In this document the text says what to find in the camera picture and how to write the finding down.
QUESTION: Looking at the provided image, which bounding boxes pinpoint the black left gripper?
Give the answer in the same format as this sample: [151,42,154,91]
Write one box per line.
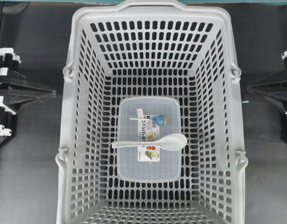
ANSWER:
[0,48,56,148]

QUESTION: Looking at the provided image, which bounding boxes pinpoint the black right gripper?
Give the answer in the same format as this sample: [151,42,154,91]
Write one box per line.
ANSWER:
[247,50,287,124]

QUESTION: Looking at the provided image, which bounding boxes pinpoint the grey plastic shopping basket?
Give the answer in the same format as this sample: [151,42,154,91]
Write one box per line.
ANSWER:
[56,0,248,224]

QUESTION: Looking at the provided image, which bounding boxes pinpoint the white chinese soup spoon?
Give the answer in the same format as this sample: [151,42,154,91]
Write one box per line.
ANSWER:
[112,133,187,151]

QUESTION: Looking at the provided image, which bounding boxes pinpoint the clear plastic food container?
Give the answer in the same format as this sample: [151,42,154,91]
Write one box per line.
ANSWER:
[117,97,182,183]

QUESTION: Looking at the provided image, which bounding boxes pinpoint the blue candy lollipop white stick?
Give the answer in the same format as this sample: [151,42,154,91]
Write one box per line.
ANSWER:
[129,115,168,126]

